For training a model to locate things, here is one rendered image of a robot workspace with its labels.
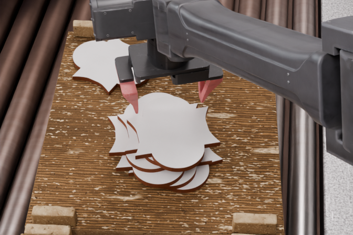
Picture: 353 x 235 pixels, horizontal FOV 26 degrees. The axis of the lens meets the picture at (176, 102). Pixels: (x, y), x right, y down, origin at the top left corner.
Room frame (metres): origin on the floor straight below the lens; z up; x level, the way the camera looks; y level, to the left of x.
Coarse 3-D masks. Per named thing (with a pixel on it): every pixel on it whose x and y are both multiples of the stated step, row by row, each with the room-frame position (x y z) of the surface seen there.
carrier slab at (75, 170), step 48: (96, 96) 0.85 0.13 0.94; (192, 96) 0.85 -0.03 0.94; (240, 96) 0.85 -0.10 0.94; (48, 144) 0.75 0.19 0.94; (96, 144) 0.75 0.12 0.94; (240, 144) 0.75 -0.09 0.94; (48, 192) 0.66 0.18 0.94; (96, 192) 0.66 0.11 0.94; (144, 192) 0.66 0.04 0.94; (192, 192) 0.66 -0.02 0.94; (240, 192) 0.66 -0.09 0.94
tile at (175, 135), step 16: (144, 112) 0.76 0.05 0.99; (160, 112) 0.76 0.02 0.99; (176, 112) 0.76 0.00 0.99; (192, 112) 0.76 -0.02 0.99; (144, 128) 0.73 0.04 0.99; (160, 128) 0.73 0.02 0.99; (176, 128) 0.73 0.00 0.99; (192, 128) 0.73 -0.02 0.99; (208, 128) 0.73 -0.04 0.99; (144, 144) 0.70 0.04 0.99; (160, 144) 0.70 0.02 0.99; (176, 144) 0.70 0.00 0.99; (192, 144) 0.70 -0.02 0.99; (208, 144) 0.71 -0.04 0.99; (160, 160) 0.67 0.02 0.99; (176, 160) 0.67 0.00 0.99; (192, 160) 0.67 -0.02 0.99
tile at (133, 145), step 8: (144, 96) 0.81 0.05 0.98; (152, 96) 0.81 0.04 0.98; (160, 96) 0.81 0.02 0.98; (144, 104) 0.79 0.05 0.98; (192, 104) 0.79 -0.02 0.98; (120, 120) 0.76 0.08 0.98; (128, 128) 0.74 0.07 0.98; (136, 136) 0.73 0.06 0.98; (128, 144) 0.71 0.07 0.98; (136, 144) 0.71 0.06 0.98; (128, 152) 0.70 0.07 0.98; (136, 152) 0.70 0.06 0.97; (152, 160) 0.68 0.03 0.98
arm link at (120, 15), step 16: (96, 0) 0.76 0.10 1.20; (112, 0) 0.76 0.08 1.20; (128, 0) 0.76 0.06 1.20; (144, 0) 0.74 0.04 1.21; (96, 16) 0.73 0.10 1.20; (112, 16) 0.73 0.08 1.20; (128, 16) 0.73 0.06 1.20; (144, 16) 0.73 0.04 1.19; (96, 32) 0.72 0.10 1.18; (112, 32) 0.72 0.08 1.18; (128, 32) 0.72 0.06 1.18; (144, 32) 0.72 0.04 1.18
